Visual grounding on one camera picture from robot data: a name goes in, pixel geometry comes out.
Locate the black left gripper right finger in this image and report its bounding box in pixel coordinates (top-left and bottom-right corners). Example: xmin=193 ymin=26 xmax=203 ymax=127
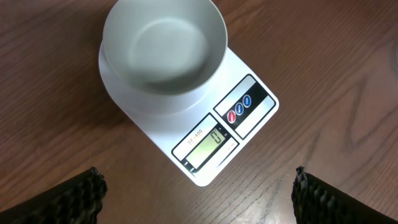
xmin=291 ymin=166 xmax=397 ymax=224

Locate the grey round bowl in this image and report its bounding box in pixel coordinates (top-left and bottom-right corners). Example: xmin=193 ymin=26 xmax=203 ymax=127
xmin=102 ymin=0 xmax=228 ymax=95

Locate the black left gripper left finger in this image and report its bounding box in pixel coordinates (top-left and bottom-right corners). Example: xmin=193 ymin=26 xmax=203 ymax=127
xmin=1 ymin=167 xmax=108 ymax=224

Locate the white digital kitchen scale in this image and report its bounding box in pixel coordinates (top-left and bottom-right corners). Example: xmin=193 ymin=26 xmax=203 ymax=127
xmin=98 ymin=49 xmax=279 ymax=187

